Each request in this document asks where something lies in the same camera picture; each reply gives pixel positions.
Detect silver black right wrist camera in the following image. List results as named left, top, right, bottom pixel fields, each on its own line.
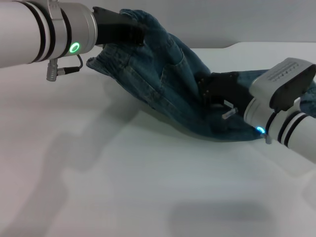
left=249, top=57, right=316, bottom=112

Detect left arm connector cable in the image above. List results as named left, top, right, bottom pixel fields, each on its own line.
left=46, top=53, right=83, bottom=82

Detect right arm connector cable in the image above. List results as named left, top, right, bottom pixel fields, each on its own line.
left=221, top=100, right=239, bottom=121

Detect arm connector cable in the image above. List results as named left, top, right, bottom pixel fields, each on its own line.
left=46, top=53, right=83, bottom=82
left=221, top=100, right=239, bottom=121

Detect blue denim shorts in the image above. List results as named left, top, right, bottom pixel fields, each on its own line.
left=85, top=8, right=316, bottom=144

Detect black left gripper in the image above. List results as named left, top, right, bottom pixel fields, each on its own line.
left=92, top=6, right=147, bottom=48

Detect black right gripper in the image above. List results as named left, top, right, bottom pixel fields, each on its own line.
left=196, top=71, right=255, bottom=112

